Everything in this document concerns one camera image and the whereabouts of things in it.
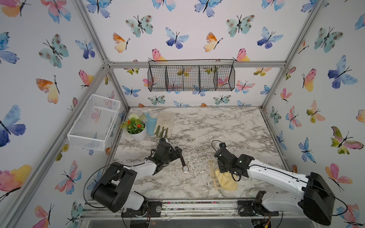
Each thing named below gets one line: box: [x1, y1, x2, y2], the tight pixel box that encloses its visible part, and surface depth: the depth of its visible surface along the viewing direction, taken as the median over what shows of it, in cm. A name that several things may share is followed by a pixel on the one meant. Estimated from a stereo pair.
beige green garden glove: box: [154, 111, 175, 139], surface depth 110 cm
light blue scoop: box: [144, 112, 158, 136], surface depth 112 cm
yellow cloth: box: [215, 169, 239, 191], surface depth 82 cm
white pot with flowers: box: [119, 113, 147, 141], surface depth 93 cm
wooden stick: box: [209, 160, 218, 190], surface depth 86 cm
